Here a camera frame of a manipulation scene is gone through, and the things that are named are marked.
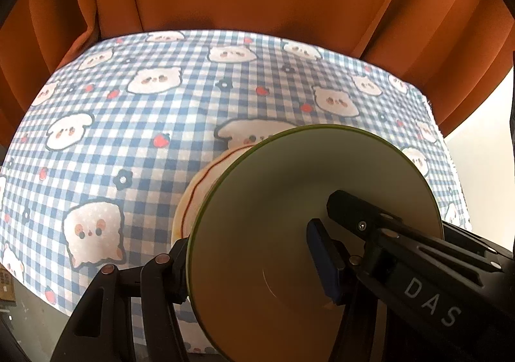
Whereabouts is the cardboard box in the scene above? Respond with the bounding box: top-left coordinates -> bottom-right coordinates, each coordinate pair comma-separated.
0,263 -> 17,304

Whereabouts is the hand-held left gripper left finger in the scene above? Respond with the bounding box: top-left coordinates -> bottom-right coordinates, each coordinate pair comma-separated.
50,237 -> 192,362

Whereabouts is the floral ceramic bowl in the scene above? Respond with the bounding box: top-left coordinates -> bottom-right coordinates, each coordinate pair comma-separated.
186,125 -> 445,362

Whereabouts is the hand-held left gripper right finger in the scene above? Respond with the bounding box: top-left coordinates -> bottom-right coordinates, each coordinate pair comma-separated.
306,218 -> 387,362

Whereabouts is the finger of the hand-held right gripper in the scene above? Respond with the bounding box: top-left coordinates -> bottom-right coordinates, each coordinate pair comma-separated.
443,219 -> 483,244
327,190 -> 407,266

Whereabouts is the red-rimmed scalloped plate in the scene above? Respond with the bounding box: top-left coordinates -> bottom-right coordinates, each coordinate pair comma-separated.
177,145 -> 252,242

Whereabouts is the blue checked bear tablecloth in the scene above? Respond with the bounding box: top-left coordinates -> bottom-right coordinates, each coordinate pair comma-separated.
0,30 -> 473,355

